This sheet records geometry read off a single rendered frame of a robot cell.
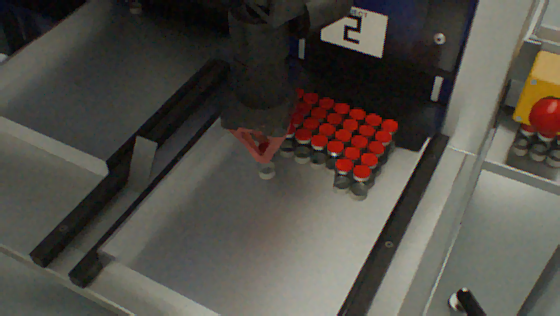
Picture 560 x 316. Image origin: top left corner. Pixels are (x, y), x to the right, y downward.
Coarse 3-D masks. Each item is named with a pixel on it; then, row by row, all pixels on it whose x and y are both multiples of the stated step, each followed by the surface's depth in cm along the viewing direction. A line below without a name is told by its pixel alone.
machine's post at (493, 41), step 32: (480, 0) 63; (512, 0) 61; (480, 32) 66; (512, 32) 64; (480, 64) 68; (512, 64) 67; (480, 96) 71; (448, 128) 77; (480, 128) 74; (448, 224) 89; (416, 288) 104
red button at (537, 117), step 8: (536, 104) 66; (544, 104) 65; (552, 104) 64; (536, 112) 65; (544, 112) 64; (552, 112) 64; (536, 120) 65; (544, 120) 65; (552, 120) 64; (536, 128) 66; (544, 128) 66; (552, 128) 65
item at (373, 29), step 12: (360, 12) 71; (336, 24) 74; (348, 24) 73; (372, 24) 71; (384, 24) 71; (324, 36) 76; (336, 36) 75; (348, 36) 74; (360, 36) 73; (372, 36) 73; (384, 36) 72; (360, 48) 75; (372, 48) 74
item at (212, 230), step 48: (240, 144) 79; (192, 192) 73; (240, 192) 73; (288, 192) 73; (384, 192) 73; (144, 240) 68; (192, 240) 68; (240, 240) 68; (288, 240) 68; (336, 240) 68; (144, 288) 63; (192, 288) 64; (240, 288) 64; (288, 288) 64; (336, 288) 64
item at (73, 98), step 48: (96, 0) 98; (48, 48) 92; (96, 48) 93; (144, 48) 94; (192, 48) 94; (0, 96) 85; (48, 96) 86; (96, 96) 86; (144, 96) 86; (48, 144) 77; (96, 144) 79
